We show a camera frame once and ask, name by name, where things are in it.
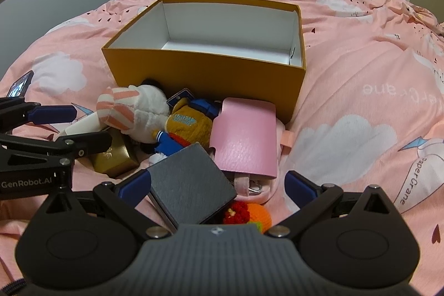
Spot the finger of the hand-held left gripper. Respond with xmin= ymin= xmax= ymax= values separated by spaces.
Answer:
xmin=0 ymin=98 xmax=77 ymax=135
xmin=0 ymin=131 xmax=112 ymax=174

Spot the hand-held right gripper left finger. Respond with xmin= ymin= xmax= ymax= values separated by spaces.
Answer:
xmin=33 ymin=168 xmax=168 ymax=242

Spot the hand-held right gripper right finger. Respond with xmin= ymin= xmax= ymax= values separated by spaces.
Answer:
xmin=265 ymin=170 xmax=405 ymax=238

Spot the white power bank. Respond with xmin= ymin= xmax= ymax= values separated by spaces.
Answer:
xmin=55 ymin=110 xmax=106 ymax=137

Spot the small gold box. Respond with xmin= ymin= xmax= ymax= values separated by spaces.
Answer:
xmin=91 ymin=130 xmax=140 ymax=179

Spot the orange crochet ball red flower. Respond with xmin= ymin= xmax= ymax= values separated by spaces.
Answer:
xmin=223 ymin=201 xmax=273 ymax=234

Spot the dark grey textured box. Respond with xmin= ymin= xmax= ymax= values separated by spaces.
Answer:
xmin=147 ymin=142 xmax=238 ymax=234

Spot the white plush toy black ear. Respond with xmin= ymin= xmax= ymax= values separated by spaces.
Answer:
xmin=96 ymin=79 xmax=170 ymax=145

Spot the pink purse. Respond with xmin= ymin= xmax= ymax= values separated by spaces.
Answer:
xmin=210 ymin=97 xmax=295 ymax=206

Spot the brown bear plush keychain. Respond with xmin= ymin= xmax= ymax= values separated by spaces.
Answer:
xmin=154 ymin=88 xmax=223 ymax=158

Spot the orange cardboard box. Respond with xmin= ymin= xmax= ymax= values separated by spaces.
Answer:
xmin=101 ymin=0 xmax=306 ymax=125

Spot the pink printed blanket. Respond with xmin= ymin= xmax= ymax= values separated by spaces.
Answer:
xmin=0 ymin=0 xmax=444 ymax=283

